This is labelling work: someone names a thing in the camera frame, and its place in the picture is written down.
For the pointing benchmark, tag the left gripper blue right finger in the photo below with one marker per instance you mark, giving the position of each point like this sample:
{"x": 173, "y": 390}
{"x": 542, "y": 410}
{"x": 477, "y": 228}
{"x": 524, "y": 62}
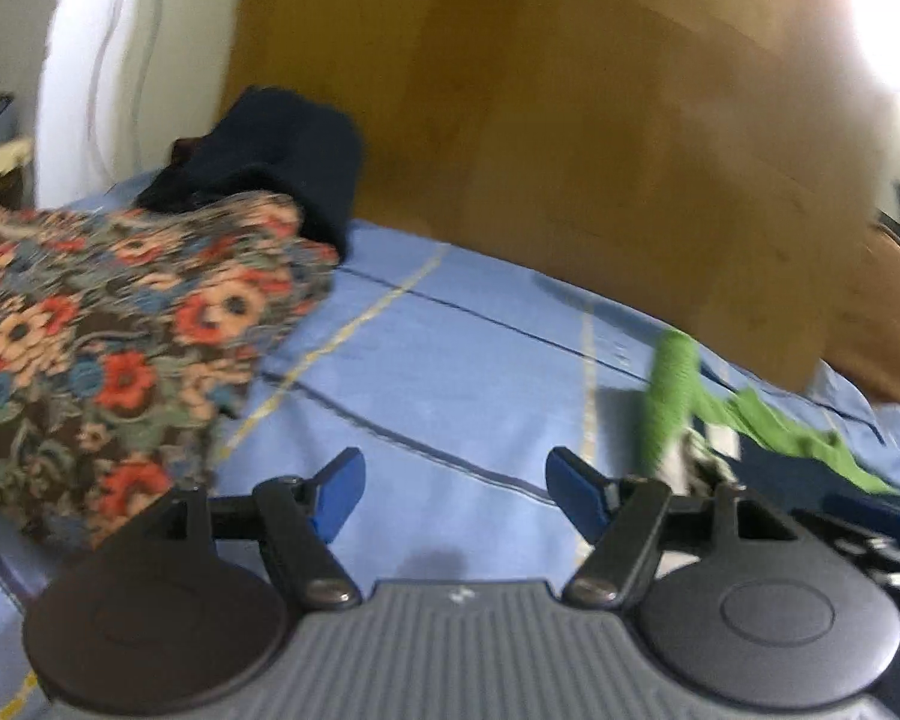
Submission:
{"x": 587, "y": 498}

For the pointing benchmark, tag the green navy striped sweater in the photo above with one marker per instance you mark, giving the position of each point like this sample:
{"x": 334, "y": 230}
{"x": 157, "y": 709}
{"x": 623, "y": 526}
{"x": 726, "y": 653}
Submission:
{"x": 692, "y": 440}

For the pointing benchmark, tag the black folded garment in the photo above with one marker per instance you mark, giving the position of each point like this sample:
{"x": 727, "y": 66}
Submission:
{"x": 270, "y": 140}

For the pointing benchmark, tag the floral patterned cloth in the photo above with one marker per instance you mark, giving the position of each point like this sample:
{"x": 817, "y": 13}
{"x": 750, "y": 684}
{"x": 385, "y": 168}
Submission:
{"x": 125, "y": 337}

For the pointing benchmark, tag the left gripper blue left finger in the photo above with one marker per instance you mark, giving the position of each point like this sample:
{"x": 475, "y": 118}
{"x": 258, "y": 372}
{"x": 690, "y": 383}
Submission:
{"x": 330, "y": 497}

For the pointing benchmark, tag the brown cushion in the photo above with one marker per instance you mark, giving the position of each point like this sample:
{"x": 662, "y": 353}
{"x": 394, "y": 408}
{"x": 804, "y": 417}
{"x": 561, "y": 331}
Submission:
{"x": 864, "y": 340}

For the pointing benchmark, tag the blue bed sheet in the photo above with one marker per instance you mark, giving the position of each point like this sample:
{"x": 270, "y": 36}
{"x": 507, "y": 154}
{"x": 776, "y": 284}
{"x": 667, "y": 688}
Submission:
{"x": 457, "y": 588}

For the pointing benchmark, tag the wooden headboard panel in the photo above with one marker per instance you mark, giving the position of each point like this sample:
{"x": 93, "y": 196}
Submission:
{"x": 711, "y": 162}

